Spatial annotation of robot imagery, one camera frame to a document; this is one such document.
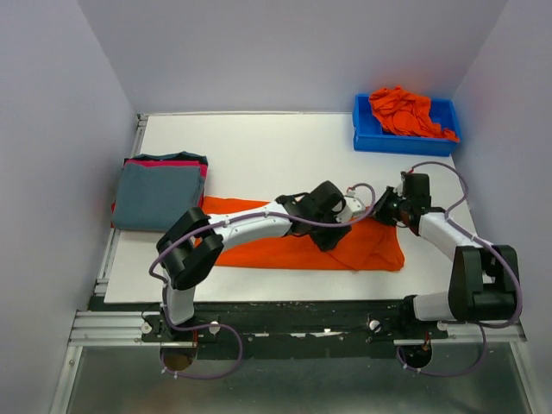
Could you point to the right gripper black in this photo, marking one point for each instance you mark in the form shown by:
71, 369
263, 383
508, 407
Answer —
379, 212

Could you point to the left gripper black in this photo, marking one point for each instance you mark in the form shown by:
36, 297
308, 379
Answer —
332, 239

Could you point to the orange t shirt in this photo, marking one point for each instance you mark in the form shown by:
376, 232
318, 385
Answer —
369, 246
405, 113

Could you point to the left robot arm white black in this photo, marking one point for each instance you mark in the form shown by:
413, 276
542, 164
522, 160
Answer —
190, 248

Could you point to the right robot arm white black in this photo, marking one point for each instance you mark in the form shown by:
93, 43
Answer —
484, 283

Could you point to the blue plastic bin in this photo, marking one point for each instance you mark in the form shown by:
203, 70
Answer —
369, 136

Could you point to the crumpled orange t shirt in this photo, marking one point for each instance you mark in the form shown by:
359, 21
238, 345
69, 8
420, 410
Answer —
405, 113

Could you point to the folded dark teal t shirt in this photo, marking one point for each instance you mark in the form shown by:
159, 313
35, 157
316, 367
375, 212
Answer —
182, 156

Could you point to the folded grey-blue t shirt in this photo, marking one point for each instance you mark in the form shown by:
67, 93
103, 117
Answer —
158, 219

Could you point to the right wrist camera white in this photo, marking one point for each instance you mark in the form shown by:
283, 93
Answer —
402, 189

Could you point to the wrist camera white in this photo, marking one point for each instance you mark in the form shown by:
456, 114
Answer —
354, 207
402, 189

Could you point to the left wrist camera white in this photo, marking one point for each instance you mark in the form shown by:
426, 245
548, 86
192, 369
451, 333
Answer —
354, 207

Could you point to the black mounting base rail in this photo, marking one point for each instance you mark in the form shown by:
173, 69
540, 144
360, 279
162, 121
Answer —
277, 330

